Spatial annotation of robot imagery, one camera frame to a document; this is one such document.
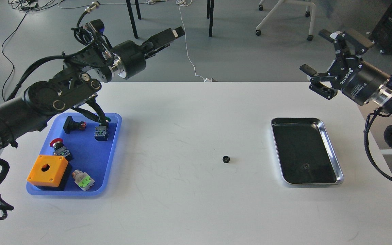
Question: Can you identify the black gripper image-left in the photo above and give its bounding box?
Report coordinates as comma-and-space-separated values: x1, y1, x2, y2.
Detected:
110, 27, 185, 80

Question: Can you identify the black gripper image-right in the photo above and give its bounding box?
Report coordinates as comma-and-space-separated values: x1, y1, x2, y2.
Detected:
300, 29, 390, 106

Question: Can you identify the silver metal tray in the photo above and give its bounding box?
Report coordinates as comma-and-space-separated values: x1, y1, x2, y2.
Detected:
271, 117, 344, 187

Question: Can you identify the blue plastic tray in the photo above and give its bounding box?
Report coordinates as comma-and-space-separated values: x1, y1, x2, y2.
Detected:
26, 113, 122, 196

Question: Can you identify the white chair base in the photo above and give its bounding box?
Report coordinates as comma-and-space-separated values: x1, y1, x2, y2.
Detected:
255, 0, 317, 42

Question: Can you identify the black table leg left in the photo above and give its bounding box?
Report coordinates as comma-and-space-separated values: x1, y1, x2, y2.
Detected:
125, 0, 142, 39

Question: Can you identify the black table leg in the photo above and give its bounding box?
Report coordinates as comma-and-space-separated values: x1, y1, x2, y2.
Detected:
206, 0, 214, 38
125, 0, 142, 39

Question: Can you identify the black table leg right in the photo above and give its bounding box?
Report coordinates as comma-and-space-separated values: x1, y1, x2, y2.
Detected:
206, 0, 214, 38

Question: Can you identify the orange button box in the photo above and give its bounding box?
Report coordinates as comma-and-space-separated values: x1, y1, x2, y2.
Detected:
27, 154, 69, 188

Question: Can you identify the white floor cable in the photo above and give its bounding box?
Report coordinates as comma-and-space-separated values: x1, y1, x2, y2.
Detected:
177, 0, 213, 83

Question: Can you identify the green push button switch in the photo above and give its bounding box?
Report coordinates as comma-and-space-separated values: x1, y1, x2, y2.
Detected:
94, 116, 111, 142

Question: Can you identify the black selector switch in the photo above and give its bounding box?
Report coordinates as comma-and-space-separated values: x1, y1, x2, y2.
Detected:
63, 116, 87, 134

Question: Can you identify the black floor cable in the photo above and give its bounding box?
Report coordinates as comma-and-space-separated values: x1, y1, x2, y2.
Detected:
0, 0, 60, 113

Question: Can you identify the red push button switch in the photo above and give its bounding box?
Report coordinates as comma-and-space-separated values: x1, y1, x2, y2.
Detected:
49, 138, 73, 161

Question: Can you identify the silver green indicator switch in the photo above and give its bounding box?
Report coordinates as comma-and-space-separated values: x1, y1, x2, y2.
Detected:
71, 169, 95, 191

